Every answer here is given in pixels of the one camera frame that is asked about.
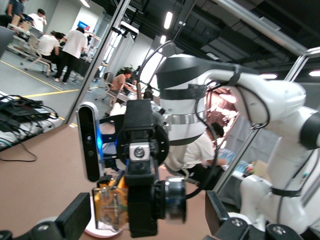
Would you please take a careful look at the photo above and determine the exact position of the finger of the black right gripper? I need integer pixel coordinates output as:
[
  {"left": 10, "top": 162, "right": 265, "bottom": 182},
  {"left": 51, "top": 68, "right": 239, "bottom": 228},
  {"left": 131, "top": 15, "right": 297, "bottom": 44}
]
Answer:
[{"left": 124, "top": 174, "right": 159, "bottom": 238}]

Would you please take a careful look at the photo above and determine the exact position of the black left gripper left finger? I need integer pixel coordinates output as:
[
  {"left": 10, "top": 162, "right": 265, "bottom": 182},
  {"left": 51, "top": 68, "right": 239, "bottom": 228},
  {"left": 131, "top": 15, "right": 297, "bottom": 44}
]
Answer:
[{"left": 27, "top": 192, "right": 92, "bottom": 240}]

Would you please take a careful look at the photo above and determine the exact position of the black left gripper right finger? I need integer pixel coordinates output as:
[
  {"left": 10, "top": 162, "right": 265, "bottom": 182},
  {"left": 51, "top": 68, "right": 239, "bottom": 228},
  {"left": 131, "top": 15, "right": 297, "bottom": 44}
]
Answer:
[{"left": 204, "top": 190, "right": 252, "bottom": 240}]

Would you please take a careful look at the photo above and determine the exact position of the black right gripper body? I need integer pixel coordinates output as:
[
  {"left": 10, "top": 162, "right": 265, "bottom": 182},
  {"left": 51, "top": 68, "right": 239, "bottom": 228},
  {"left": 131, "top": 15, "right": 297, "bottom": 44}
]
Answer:
[{"left": 116, "top": 99, "right": 170, "bottom": 176}]

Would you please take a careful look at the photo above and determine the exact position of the pink round plate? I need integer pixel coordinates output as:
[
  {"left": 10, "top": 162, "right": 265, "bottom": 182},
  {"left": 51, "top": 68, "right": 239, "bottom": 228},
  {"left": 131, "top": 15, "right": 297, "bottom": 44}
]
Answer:
[{"left": 84, "top": 194, "right": 131, "bottom": 238}]

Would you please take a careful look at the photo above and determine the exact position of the seated person tan shirt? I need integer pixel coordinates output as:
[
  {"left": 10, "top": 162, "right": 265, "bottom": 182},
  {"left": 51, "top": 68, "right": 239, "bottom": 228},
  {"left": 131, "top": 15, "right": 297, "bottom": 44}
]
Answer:
[{"left": 109, "top": 69, "right": 138, "bottom": 101}]

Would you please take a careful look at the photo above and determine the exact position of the green potted plant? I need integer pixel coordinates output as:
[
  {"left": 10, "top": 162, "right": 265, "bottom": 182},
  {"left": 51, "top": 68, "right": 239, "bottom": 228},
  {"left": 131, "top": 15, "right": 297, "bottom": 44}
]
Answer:
[{"left": 115, "top": 64, "right": 138, "bottom": 76}]

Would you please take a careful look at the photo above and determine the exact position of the grey office chair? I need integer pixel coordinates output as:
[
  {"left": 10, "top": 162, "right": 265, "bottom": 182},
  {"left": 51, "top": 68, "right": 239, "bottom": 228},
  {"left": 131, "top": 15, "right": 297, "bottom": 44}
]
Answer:
[{"left": 96, "top": 71, "right": 118, "bottom": 106}]

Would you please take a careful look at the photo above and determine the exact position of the cluttered desk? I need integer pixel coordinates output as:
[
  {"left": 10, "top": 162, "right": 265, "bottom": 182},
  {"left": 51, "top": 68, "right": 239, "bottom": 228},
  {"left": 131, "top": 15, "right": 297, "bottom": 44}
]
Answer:
[{"left": 219, "top": 147, "right": 271, "bottom": 181}]

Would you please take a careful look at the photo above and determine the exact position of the seated person white shirt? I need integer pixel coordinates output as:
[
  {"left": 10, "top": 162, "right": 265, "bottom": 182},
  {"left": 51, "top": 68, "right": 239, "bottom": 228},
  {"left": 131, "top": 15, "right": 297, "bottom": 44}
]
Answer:
[
  {"left": 174, "top": 122, "right": 227, "bottom": 187},
  {"left": 37, "top": 31, "right": 62, "bottom": 72}
]

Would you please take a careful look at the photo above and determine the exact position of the standing person white shirt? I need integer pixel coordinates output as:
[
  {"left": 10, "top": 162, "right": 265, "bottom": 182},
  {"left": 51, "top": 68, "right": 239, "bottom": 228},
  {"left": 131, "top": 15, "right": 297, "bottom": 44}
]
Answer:
[{"left": 53, "top": 26, "right": 88, "bottom": 85}]

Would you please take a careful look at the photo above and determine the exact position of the white office chair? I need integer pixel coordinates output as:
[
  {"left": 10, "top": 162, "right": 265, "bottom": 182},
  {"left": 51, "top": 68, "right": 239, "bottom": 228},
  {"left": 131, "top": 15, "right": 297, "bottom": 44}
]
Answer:
[{"left": 21, "top": 34, "right": 52, "bottom": 77}]

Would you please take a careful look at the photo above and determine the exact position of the person white shirt black hair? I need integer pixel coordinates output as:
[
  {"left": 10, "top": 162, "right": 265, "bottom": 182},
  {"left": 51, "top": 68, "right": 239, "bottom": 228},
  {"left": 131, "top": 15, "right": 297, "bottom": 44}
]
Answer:
[{"left": 27, "top": 8, "right": 48, "bottom": 33}]

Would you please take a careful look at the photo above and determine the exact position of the dark monitor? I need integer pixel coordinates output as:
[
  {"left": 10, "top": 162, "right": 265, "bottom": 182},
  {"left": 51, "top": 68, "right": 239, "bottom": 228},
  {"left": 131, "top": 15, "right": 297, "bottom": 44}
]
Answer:
[{"left": 0, "top": 26, "right": 15, "bottom": 60}]

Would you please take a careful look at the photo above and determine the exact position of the person dark shirt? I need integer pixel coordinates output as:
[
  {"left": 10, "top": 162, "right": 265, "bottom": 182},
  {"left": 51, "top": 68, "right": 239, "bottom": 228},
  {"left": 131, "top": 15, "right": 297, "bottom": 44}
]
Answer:
[{"left": 6, "top": 0, "right": 27, "bottom": 18}]

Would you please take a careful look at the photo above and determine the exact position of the black right camera bracket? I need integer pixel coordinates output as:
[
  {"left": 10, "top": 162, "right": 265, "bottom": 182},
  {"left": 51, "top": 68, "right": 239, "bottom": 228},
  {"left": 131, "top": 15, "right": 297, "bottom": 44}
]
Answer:
[{"left": 98, "top": 116, "right": 126, "bottom": 163}]

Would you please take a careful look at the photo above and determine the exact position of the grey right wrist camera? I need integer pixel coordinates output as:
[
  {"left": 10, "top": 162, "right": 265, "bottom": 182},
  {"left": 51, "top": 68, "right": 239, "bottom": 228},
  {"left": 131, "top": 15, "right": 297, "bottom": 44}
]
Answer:
[{"left": 76, "top": 101, "right": 101, "bottom": 183}]

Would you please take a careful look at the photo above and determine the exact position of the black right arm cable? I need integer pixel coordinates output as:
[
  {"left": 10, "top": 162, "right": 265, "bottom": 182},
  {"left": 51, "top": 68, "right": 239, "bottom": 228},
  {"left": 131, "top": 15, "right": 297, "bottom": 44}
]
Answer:
[{"left": 136, "top": 39, "right": 272, "bottom": 201}]

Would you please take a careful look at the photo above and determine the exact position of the thin black cable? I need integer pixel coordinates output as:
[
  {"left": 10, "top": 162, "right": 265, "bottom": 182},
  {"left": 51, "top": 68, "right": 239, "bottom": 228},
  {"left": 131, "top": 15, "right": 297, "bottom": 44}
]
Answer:
[{"left": 0, "top": 142, "right": 38, "bottom": 163}]

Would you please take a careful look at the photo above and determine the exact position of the white box on post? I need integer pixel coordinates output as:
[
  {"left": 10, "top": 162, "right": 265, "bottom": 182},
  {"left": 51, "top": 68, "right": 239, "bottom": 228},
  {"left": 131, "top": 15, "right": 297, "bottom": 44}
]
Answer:
[{"left": 119, "top": 21, "right": 140, "bottom": 36}]

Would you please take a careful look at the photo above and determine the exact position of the blue wall sign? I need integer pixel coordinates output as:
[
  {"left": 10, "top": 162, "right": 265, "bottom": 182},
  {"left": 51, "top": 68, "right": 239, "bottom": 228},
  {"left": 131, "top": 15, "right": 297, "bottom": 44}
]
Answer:
[{"left": 76, "top": 20, "right": 91, "bottom": 31}]

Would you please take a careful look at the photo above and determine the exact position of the tangled black cable pile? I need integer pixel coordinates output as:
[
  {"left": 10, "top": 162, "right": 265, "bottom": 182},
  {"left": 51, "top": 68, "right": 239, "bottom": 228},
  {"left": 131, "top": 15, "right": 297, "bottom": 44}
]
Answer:
[{"left": 0, "top": 93, "right": 61, "bottom": 151}]

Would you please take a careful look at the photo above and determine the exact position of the aluminium frame beam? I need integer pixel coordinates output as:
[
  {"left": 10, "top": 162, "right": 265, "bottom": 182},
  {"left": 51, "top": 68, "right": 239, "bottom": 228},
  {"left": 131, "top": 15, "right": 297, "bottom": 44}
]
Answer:
[{"left": 214, "top": 0, "right": 310, "bottom": 55}]

